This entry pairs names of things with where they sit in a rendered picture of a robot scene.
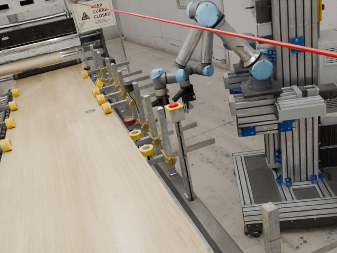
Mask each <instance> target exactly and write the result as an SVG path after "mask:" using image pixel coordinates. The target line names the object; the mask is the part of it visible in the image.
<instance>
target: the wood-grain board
mask: <svg viewBox="0 0 337 253"><path fill-rule="evenodd" d="M81 71H85V70H84V69H83V67H82V66H77V67H73V68H69V69H65V70H61V71H58V72H54V73H50V74H46V75H42V76H38V77H34V78H30V79H26V80H22V81H18V82H16V85H15V88H17V89H18V91H19V94H20V95H19V96H16V97H14V96H13V100H12V101H16V103H17V106H18V109H17V110H13V111H10V117H13V119H14V121H15V124H16V127H14V128H11V129H8V128H7V132H6V137H5V139H8V138H9V139H10V140H11V142H12V146H13V149H12V150H10V151H7V152H3V153H2V158H1V163H0V253H209V252H208V251H207V249H206V248H205V246H204V245H203V243H202V242H201V240H200V239H199V237H198V236H197V235H196V233H195V232H194V230H193V229H192V227H191V226H190V224H189V223H188V221H187V220H186V218H185V217H184V215H183V214H182V213H181V211H180V210H179V208H178V207H177V205H176V204H175V202H174V201H173V199H172V198H171V196H170V195H169V193H168V192H167V191H166V189H165V187H164V186H163V184H162V183H161V181H160V180H159V179H158V177H157V176H156V174H155V173H154V171H153V170H152V168H151V167H150V165H149V164H148V162H147V161H146V159H145V158H144V157H143V155H142V154H141V152H140V151H139V149H138V148H137V146H136V145H135V143H134V142H133V140H132V139H131V137H130V136H129V135H128V133H127V132H126V130H125V129H124V127H123V126H122V124H121V123H120V121H119V120H118V118H117V117H116V115H115V114H114V113H113V111H112V110H111V111H112V112H111V113H108V114H104V112H103V110H102V106H101V105H99V104H98V102H97V98H96V97H94V96H93V93H92V88H94V83H93V82H92V80H91V79H90V77H89V76H88V78H84V79H83V77H82V74H81ZM93 108H94V109H96V112H94V113H85V111H88V110H89V109H91V110H92V109H93ZM10 117H9V118H10Z"/></svg>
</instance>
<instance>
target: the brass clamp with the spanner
mask: <svg viewBox="0 0 337 253"><path fill-rule="evenodd" d="M137 122H139V124H140V128H141V129H142V130H145V131H146V130H148V129H149V124H148V122H147V121H146V122H144V123H141V122H140V119H139V118H138V119H137Z"/></svg>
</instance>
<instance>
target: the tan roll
mask: <svg viewBox="0 0 337 253"><path fill-rule="evenodd" d="M79 53H83V52H82V50H79V51H75V52H71V53H67V54H63V55H61V54H60V52H56V53H51V54H47V55H43V56H39V57H35V58H31V59H26V60H22V61H18V62H14V63H10V64H6V65H2V66H0V77H2V76H6V75H10V74H14V73H18V72H22V71H26V70H30V69H34V68H38V67H42V66H46V65H50V64H54V63H58V62H62V61H63V60H62V58H63V57H67V56H71V55H75V54H79Z"/></svg>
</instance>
